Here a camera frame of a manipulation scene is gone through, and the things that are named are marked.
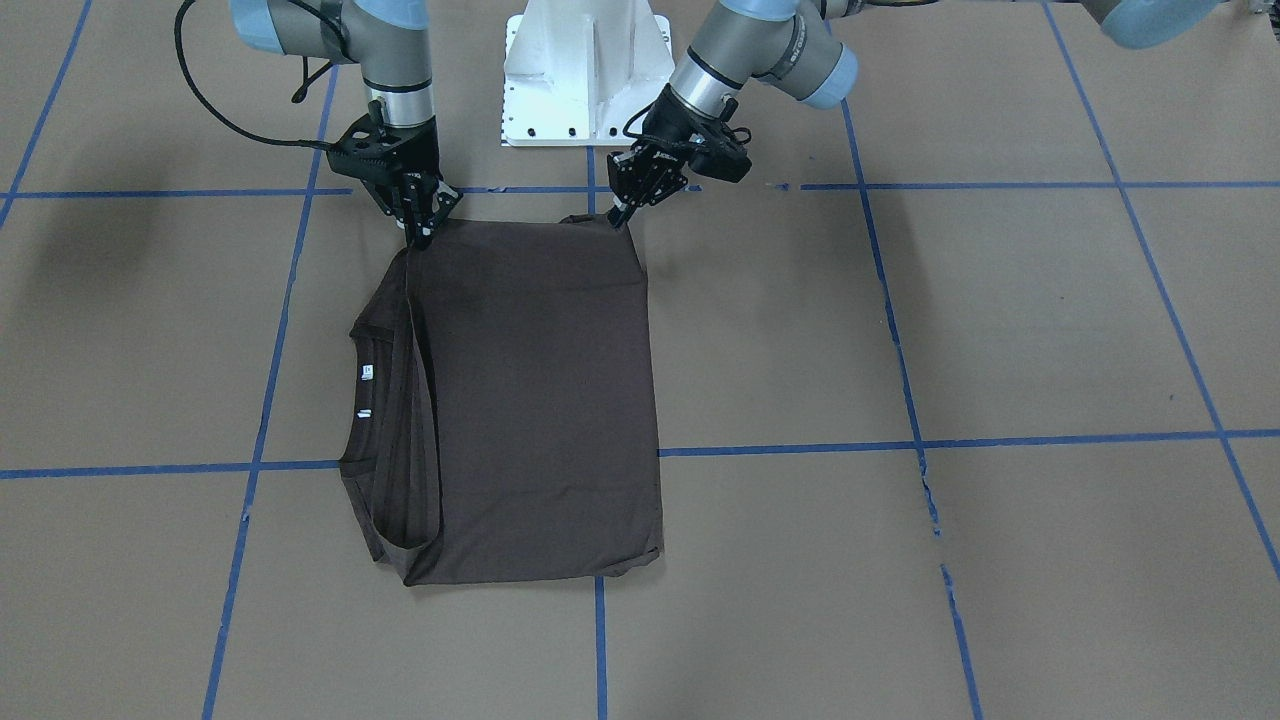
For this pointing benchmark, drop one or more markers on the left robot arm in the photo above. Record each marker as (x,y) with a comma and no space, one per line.
(942,93)

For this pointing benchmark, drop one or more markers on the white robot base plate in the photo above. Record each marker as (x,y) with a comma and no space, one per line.
(576,71)

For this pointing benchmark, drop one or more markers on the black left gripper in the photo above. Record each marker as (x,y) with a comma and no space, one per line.
(667,134)

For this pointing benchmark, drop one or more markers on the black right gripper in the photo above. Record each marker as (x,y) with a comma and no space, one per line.
(417,155)

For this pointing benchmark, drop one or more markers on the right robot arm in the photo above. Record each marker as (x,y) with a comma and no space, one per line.
(387,40)

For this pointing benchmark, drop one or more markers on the brown t-shirt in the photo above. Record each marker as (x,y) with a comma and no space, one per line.
(505,427)

